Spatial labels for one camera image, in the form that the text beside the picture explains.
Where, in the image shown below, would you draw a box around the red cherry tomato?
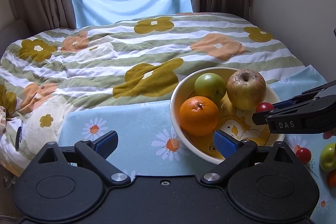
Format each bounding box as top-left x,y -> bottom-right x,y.
256,102 -> 274,113
295,147 -> 311,165

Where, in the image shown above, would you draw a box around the green apple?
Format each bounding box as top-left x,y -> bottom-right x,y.
194,73 -> 227,106
319,143 -> 335,172

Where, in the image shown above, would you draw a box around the large orange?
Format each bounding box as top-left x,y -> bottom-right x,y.
178,96 -> 220,136

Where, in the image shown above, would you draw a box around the large yellowish apple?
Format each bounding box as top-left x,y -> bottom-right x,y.
227,69 -> 266,111

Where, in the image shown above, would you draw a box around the small tangerine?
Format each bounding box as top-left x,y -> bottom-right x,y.
327,170 -> 336,188

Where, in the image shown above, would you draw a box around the cream ceramic bowl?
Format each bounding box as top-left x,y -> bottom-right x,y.
170,68 -> 285,164

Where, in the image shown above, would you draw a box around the blue daisy tablecloth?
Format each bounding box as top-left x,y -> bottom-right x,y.
58,64 -> 336,224

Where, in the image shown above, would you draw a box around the black remote on bed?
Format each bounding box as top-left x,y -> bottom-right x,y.
15,121 -> 24,151

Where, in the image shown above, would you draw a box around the floral striped duvet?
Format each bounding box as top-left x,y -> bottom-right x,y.
1,12 -> 303,176

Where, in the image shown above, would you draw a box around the small tissue packet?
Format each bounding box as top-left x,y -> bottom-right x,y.
0,106 -> 6,133

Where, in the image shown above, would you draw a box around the grey bed headboard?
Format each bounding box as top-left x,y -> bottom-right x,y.
0,19 -> 31,56

